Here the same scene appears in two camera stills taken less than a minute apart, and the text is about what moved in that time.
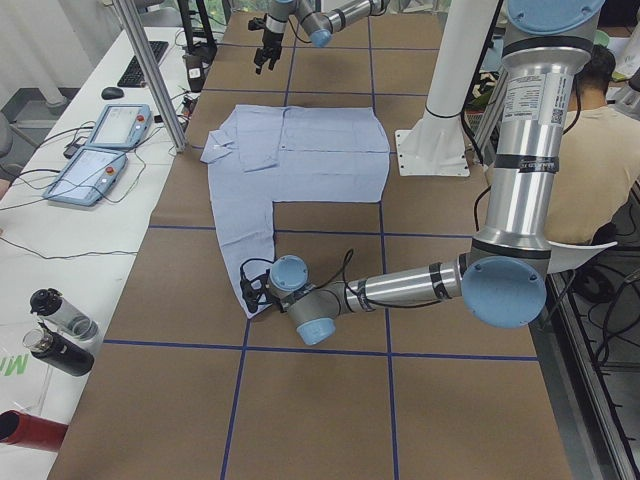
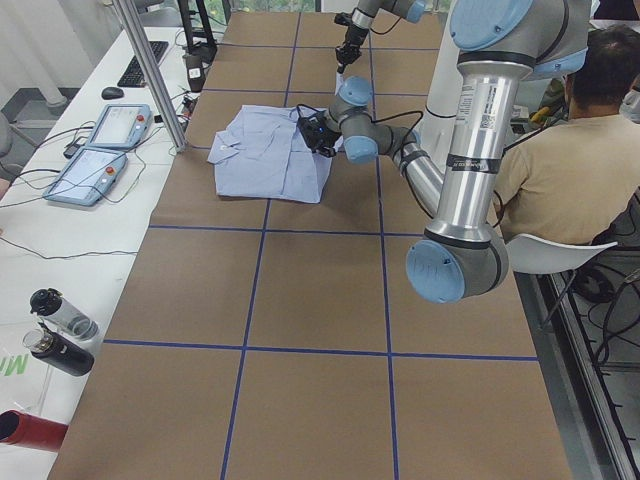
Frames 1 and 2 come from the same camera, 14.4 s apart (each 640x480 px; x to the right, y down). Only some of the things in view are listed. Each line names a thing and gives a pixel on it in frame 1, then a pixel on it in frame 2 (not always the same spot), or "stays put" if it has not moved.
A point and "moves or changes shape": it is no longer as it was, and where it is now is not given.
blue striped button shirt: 289,154 moves or changes shape
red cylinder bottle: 29,431 stays put
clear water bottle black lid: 49,304 stays put
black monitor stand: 200,54 stays put
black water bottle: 58,352 stays put
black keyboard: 134,76 stays put
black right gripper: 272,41 -> 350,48
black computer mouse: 109,93 stays put
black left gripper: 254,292 -> 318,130
